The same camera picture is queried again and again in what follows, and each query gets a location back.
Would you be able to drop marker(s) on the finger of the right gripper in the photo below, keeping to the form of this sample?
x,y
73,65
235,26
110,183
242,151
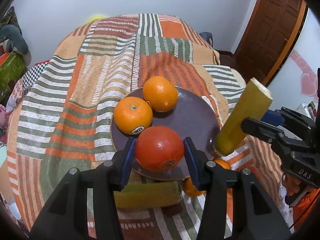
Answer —
x,y
262,131
275,116

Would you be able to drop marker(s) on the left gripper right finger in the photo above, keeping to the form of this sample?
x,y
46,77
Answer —
x,y
255,216

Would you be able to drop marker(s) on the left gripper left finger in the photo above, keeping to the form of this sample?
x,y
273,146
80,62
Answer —
x,y
64,215

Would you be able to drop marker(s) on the small mandarin orange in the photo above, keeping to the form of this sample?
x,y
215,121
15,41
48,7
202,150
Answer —
x,y
190,189
223,163

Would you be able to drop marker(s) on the large red tomato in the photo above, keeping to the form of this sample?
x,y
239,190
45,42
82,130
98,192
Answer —
x,y
159,148

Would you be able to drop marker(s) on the large plain orange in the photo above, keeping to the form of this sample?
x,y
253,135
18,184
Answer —
x,y
160,94

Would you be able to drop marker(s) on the orange with Dole sticker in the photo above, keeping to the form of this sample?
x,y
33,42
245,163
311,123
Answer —
x,y
132,115

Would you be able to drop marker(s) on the striped patchwork bed blanket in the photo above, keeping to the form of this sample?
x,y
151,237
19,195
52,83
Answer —
x,y
63,117

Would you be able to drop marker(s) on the brown wooden door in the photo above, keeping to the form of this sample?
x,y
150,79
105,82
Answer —
x,y
270,36

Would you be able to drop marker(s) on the blue grey backpack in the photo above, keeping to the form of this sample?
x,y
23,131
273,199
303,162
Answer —
x,y
207,36

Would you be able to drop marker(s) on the green storage box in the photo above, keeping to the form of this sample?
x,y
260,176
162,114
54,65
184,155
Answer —
x,y
12,68

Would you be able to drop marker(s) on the grey plush toy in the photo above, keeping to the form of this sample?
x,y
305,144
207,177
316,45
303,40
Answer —
x,y
12,40

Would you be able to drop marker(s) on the yellow fluffy object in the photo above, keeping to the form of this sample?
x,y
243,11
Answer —
x,y
96,18

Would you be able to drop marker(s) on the patterned dark cushion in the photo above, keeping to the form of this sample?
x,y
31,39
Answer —
x,y
10,18

